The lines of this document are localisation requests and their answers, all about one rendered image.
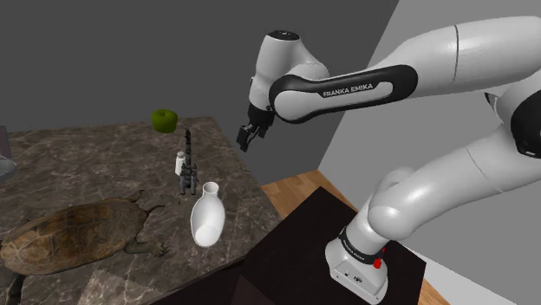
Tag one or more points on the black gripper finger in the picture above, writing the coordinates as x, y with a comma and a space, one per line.
243, 137
262, 131

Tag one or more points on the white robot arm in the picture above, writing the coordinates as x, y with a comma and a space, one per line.
439, 177

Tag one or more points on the dark robot stand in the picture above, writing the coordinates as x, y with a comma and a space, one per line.
291, 262

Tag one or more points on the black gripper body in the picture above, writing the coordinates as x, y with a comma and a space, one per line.
258, 117

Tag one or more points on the small white bottle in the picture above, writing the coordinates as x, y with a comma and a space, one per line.
179, 163

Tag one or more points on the white vase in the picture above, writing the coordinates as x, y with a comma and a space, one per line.
207, 217

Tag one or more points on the brown turtle figure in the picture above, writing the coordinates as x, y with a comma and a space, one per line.
76, 236

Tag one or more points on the green apple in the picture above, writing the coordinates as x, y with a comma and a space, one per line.
164, 120

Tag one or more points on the black rocket model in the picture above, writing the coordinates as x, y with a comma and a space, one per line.
188, 169

